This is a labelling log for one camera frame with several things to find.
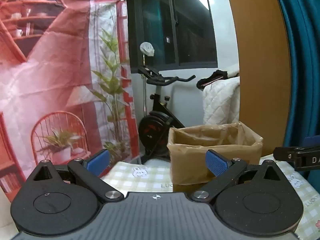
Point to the black garment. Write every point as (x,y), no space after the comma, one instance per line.
(212,78)

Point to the dark window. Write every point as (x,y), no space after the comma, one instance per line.
(190,30)

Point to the white quilted blanket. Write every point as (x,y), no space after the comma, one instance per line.
(220,102)

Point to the wooden chair back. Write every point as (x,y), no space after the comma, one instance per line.
(260,67)

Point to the black exercise bike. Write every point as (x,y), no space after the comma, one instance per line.
(155,127)

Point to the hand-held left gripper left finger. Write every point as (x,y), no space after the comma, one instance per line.
(100,160)

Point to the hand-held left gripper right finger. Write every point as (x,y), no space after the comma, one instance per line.
(216,164)

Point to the red printed backdrop cloth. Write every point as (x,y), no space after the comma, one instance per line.
(50,80)

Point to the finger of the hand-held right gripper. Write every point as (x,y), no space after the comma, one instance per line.
(283,153)

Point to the cardboard box with plastic liner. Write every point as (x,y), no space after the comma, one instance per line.
(190,160)

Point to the teal curtain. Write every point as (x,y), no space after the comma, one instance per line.
(305,55)

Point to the white cap on pole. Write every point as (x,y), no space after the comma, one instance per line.
(147,48)

